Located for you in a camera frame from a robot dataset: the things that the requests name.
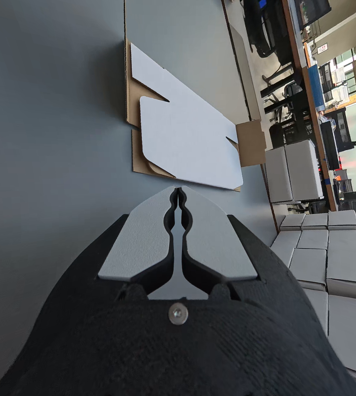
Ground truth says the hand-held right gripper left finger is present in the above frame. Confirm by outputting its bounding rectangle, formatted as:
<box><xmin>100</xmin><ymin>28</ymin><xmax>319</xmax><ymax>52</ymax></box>
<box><xmin>98</xmin><ymin>186</ymin><xmax>179</xmax><ymax>298</ymax></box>

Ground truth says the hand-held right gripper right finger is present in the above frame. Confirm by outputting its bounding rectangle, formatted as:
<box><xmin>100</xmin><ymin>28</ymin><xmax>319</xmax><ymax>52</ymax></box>
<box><xmin>179</xmin><ymin>186</ymin><xmax>258</xmax><ymax>298</ymax></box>

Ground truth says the white cardboard box brown inside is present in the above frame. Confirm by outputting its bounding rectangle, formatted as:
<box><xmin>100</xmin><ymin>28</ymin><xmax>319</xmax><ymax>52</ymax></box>
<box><xmin>125</xmin><ymin>39</ymin><xmax>266</xmax><ymax>192</ymax></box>

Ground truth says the closed white cardboard box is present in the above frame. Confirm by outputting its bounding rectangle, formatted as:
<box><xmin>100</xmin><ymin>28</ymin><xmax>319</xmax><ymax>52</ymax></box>
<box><xmin>265</xmin><ymin>146</ymin><xmax>295</xmax><ymax>204</ymax></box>
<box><xmin>285</xmin><ymin>139</ymin><xmax>324</xmax><ymax>200</ymax></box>

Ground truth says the stack of white boxes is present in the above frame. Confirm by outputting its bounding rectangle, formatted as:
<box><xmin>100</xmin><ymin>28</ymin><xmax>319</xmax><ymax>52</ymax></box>
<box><xmin>270</xmin><ymin>210</ymin><xmax>356</xmax><ymax>390</ymax></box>

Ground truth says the small black office chair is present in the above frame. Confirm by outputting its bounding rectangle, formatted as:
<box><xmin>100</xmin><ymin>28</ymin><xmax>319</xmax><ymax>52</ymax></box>
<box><xmin>269</xmin><ymin>123</ymin><xmax>287</xmax><ymax>148</ymax></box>

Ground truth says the wooden-edged desk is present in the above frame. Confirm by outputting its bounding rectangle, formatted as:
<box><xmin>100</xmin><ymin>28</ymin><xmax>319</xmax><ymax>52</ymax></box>
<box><xmin>282</xmin><ymin>0</ymin><xmax>356</xmax><ymax>214</ymax></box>

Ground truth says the black rectangular case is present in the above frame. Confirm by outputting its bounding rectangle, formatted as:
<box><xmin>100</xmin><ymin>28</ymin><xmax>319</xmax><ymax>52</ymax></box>
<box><xmin>320</xmin><ymin>120</ymin><xmax>356</xmax><ymax>171</ymax></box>

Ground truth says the grey side table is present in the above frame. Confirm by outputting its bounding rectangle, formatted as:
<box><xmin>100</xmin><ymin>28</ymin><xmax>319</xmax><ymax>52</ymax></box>
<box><xmin>228</xmin><ymin>23</ymin><xmax>261</xmax><ymax>122</ymax></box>

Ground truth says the blue panel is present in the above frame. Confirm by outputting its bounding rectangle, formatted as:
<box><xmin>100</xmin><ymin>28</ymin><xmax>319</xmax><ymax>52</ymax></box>
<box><xmin>307</xmin><ymin>64</ymin><xmax>326</xmax><ymax>108</ymax></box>

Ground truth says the dark wall screen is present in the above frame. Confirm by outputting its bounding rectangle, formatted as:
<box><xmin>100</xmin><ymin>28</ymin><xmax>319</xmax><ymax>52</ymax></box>
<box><xmin>294</xmin><ymin>0</ymin><xmax>332</xmax><ymax>30</ymax></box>

